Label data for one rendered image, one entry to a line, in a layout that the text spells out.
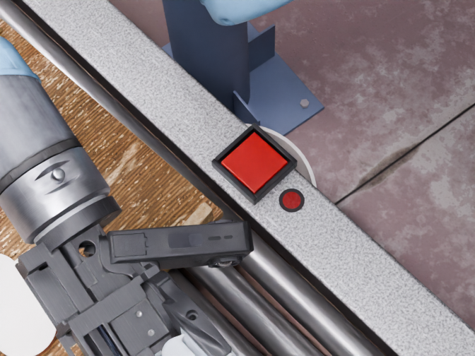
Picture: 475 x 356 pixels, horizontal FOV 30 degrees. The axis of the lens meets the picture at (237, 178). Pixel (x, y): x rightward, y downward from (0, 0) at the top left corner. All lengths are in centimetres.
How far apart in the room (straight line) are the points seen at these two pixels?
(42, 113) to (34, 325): 43
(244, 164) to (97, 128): 19
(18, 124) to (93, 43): 57
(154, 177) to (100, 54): 21
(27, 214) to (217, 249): 14
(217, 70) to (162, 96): 76
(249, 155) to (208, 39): 73
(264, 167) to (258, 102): 108
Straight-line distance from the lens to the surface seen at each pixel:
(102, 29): 123
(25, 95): 67
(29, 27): 125
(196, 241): 67
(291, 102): 217
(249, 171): 109
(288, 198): 109
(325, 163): 212
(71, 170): 65
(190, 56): 188
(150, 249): 66
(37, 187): 65
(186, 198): 108
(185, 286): 106
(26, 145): 65
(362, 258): 107
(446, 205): 211
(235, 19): 83
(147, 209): 108
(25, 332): 105
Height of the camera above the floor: 193
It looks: 67 degrees down
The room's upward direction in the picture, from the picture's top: 5 degrees counter-clockwise
